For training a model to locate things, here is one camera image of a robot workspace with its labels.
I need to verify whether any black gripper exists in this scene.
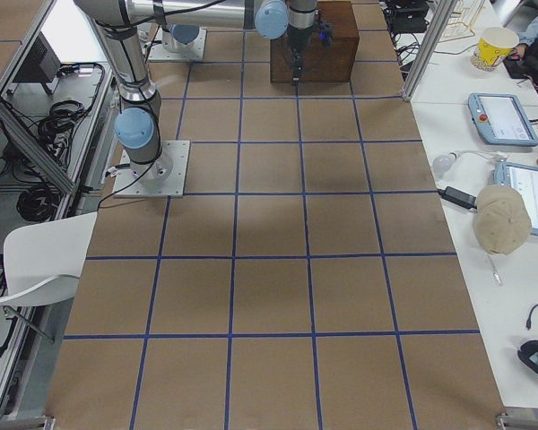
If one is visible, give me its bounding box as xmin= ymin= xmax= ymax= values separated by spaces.
xmin=286 ymin=27 xmax=312 ymax=85

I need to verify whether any dark wooden drawer box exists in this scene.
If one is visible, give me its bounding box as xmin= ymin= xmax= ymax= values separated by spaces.
xmin=270 ymin=1 xmax=360 ymax=85

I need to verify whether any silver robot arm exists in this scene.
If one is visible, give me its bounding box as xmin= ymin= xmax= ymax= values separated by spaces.
xmin=75 ymin=1 xmax=317 ymax=116
xmin=161 ymin=24 xmax=200 ymax=52

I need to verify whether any white light bulb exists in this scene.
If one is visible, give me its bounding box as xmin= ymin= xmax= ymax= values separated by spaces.
xmin=431 ymin=152 xmax=459 ymax=177

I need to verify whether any yellow popcorn cup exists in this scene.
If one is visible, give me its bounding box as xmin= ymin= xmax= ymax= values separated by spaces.
xmin=471 ymin=27 xmax=519 ymax=72

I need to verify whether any blue teach pendant far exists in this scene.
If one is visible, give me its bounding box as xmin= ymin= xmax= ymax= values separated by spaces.
xmin=467 ymin=93 xmax=538 ymax=147

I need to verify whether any blue teach pendant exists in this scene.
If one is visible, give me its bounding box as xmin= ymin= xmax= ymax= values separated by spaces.
xmin=467 ymin=93 xmax=538 ymax=147
xmin=492 ymin=161 xmax=538 ymax=236

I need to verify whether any black power adapter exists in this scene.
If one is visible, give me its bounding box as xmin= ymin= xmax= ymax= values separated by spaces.
xmin=438 ymin=186 xmax=477 ymax=210

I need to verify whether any beige baseball cap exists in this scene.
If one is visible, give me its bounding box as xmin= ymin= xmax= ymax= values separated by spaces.
xmin=473 ymin=185 xmax=532 ymax=254

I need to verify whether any blue teach pendant near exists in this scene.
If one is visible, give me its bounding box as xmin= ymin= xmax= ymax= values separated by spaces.
xmin=492 ymin=161 xmax=538 ymax=236

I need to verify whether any white plastic chair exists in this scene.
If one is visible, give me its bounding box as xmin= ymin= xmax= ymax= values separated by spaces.
xmin=0 ymin=212 xmax=97 ymax=307

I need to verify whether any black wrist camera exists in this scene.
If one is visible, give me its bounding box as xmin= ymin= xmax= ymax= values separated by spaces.
xmin=316 ymin=18 xmax=334 ymax=47

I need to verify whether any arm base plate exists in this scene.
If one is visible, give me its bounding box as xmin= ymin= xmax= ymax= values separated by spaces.
xmin=112 ymin=140 xmax=190 ymax=198
xmin=148 ymin=28 xmax=207 ymax=63

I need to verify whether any gold wire rack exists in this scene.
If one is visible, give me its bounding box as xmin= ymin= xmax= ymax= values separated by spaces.
xmin=440 ymin=0 xmax=484 ymax=42

